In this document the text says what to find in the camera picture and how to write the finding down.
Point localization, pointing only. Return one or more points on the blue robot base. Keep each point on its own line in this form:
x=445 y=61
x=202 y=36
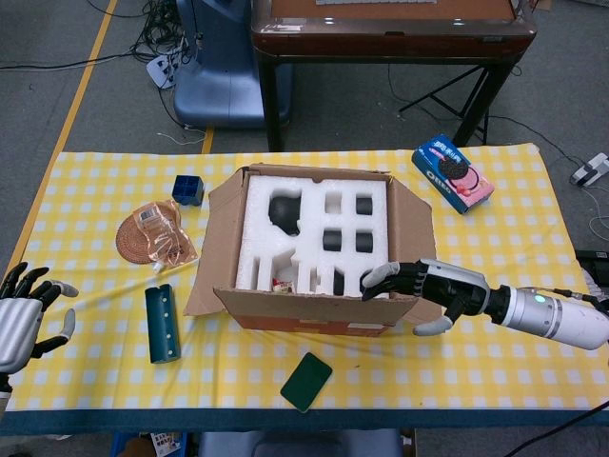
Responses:
x=223 y=85

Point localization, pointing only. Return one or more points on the red white packet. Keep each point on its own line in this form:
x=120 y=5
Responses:
x=284 y=284

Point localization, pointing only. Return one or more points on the black rounded object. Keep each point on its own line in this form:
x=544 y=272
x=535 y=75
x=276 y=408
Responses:
x=280 y=209

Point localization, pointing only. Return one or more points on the brown mahjong table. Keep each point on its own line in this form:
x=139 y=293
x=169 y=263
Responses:
x=380 y=43

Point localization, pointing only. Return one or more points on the large red cardboard box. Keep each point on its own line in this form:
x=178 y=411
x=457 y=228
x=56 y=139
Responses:
x=309 y=309

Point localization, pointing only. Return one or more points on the blue padded stool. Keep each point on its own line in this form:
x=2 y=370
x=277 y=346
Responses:
x=285 y=445

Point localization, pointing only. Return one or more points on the blue four-cell plastic block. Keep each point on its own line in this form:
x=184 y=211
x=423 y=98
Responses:
x=186 y=188

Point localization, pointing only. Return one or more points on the green yellow sponge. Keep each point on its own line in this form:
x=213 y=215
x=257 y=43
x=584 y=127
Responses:
x=307 y=381

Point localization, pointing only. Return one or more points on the white power strip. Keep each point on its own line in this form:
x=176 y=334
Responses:
x=164 y=71

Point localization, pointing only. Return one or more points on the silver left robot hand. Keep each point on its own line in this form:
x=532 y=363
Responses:
x=16 y=328

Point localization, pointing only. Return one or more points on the dark teal under cloth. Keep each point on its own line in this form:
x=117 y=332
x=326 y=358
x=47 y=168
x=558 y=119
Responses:
x=285 y=421

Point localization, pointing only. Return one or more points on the dark teal plastic tray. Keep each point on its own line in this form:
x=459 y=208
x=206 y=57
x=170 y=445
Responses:
x=162 y=328

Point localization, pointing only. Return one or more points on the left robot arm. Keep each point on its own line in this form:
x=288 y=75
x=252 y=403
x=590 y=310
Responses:
x=4 y=390

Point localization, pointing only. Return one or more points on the yellow white checkered tablecloth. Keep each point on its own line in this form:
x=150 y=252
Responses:
x=95 y=333

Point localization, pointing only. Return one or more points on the white foam insert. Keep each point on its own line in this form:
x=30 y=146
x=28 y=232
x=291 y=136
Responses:
x=314 y=257

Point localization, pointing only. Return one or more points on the clear plastic snack bag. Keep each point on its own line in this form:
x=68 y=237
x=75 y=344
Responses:
x=164 y=233

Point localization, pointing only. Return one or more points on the blue Oreo cookie box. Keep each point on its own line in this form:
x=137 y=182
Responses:
x=447 y=171

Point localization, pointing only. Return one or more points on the white floor device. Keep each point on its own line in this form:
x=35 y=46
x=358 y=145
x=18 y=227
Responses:
x=590 y=169

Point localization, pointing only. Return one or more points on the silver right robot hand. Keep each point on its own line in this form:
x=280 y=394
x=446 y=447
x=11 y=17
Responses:
x=452 y=288

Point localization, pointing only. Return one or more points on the round woven rattan coaster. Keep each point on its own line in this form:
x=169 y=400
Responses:
x=131 y=243

